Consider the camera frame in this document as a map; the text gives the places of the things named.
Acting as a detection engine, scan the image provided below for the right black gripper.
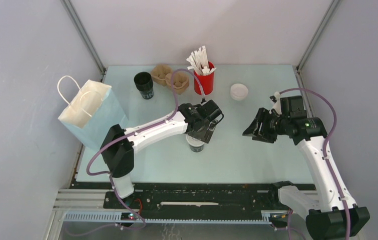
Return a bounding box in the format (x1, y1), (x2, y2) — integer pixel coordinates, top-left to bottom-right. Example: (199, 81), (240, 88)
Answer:
(242, 107), (289, 144)

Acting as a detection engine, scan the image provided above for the white plastic cup lid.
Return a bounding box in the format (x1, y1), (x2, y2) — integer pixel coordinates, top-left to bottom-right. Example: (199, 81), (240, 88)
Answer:
(230, 83), (249, 101)

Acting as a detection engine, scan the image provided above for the black paper coffee cup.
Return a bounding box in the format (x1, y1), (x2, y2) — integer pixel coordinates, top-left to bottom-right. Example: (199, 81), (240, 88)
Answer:
(134, 71), (154, 100)

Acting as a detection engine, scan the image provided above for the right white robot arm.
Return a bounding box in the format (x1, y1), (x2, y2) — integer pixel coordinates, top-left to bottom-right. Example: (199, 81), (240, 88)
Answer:
(243, 95), (370, 240)

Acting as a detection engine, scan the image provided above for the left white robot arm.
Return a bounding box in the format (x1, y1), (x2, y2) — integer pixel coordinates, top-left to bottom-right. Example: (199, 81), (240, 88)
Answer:
(100, 100), (224, 208)

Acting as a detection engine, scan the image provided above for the red ribbed cup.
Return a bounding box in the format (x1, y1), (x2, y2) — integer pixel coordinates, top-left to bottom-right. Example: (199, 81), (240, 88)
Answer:
(193, 71), (215, 95)

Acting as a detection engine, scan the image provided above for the brown cardboard cup carrier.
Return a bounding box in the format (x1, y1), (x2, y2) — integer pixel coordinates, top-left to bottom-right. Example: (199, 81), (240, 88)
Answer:
(151, 64), (190, 95)

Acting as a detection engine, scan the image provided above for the light blue paper bag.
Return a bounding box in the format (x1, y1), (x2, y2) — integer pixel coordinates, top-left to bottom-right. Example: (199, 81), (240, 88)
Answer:
(57, 75), (129, 150)

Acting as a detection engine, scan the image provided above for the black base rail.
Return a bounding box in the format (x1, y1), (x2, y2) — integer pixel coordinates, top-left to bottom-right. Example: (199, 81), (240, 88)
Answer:
(69, 181), (322, 223)

